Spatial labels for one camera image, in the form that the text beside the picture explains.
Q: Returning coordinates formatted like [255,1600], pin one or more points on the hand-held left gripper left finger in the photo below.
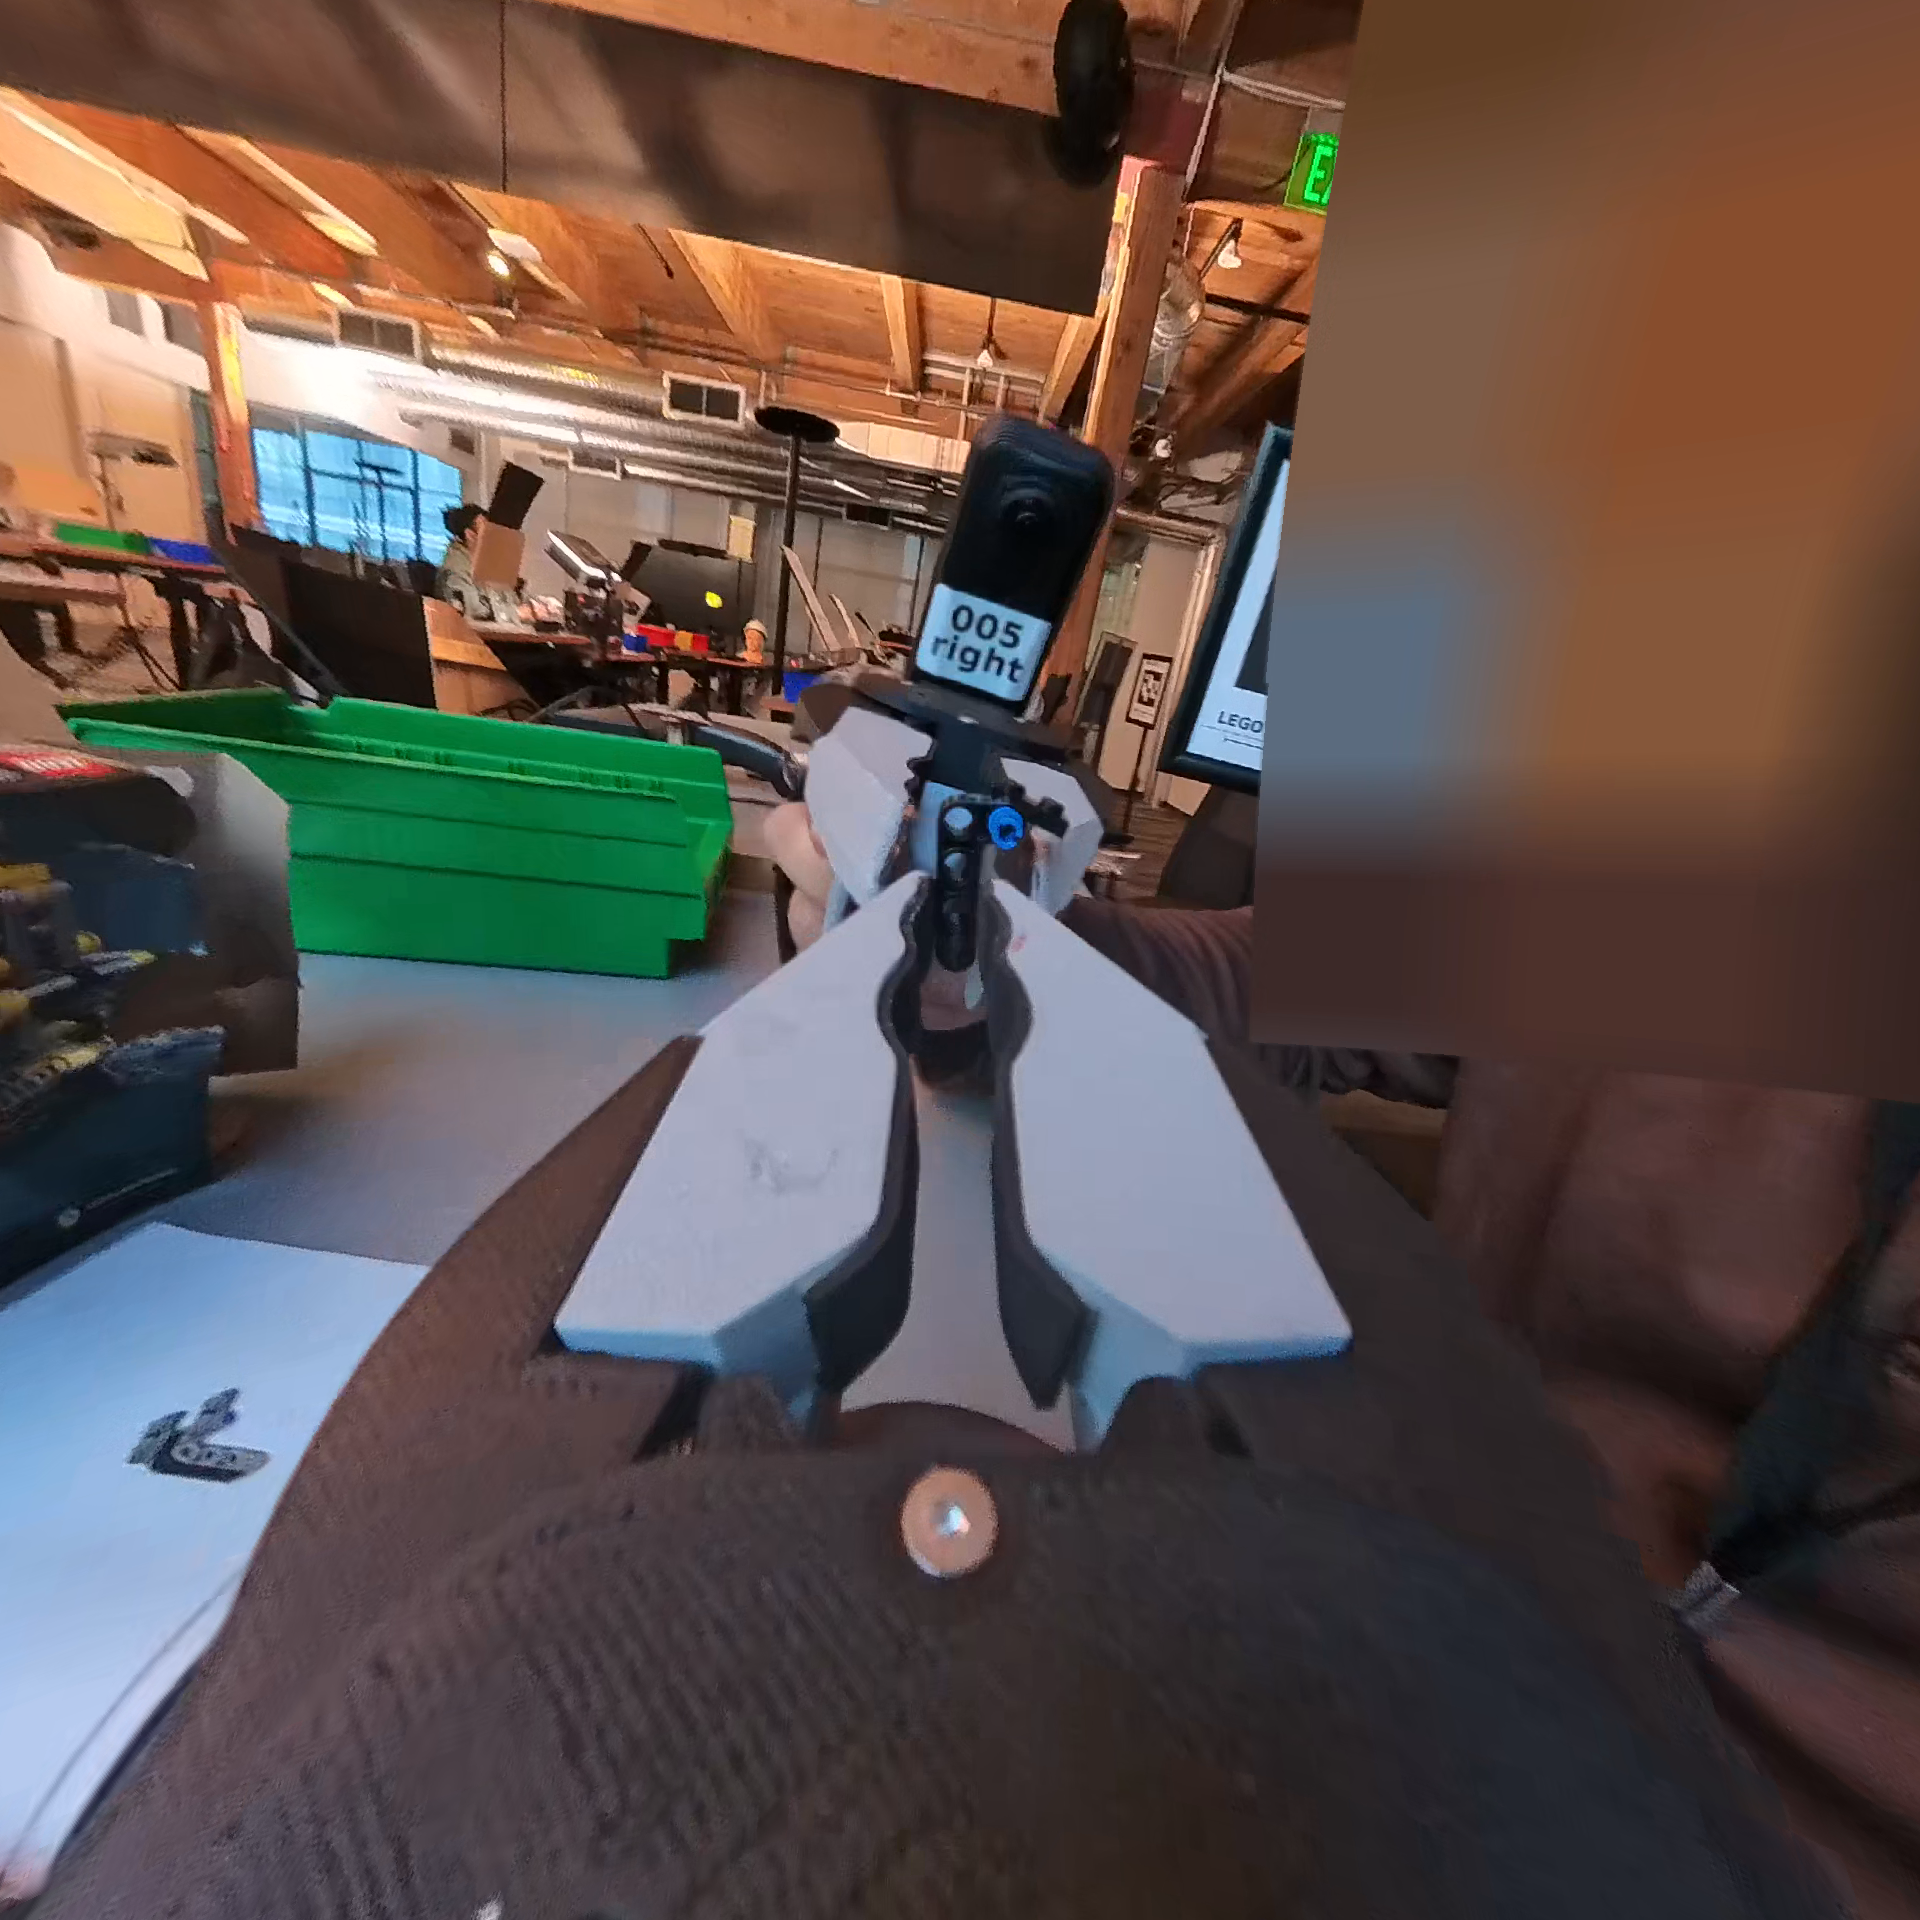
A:
[748,1170]

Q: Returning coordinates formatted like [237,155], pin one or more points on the black hanging wheel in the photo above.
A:
[1088,85]

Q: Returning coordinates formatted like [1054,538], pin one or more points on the person's brown sweater torso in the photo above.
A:
[1620,1275]

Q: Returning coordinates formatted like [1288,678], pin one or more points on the person's right forearm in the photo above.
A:
[1184,960]

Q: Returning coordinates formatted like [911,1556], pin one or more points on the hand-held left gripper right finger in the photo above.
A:
[1154,1183]

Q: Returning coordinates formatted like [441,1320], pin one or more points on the green exit sign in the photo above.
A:
[1318,173]

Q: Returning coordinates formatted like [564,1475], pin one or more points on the green plastic bin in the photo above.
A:
[495,916]
[448,780]

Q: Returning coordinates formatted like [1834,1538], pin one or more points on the lego instruction booklet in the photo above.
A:
[135,1350]

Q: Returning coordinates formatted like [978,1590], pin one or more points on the person's right hand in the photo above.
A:
[804,878]

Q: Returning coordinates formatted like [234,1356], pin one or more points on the black framed monitor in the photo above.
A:
[1238,645]

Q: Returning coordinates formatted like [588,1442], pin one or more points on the framed marker sign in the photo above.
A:
[1152,690]

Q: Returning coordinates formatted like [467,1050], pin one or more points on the black floor lamp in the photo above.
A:
[794,510]

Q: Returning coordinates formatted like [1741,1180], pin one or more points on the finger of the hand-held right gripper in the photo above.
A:
[1072,846]
[864,803]

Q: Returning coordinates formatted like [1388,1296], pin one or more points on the dark lego set box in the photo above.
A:
[104,1020]

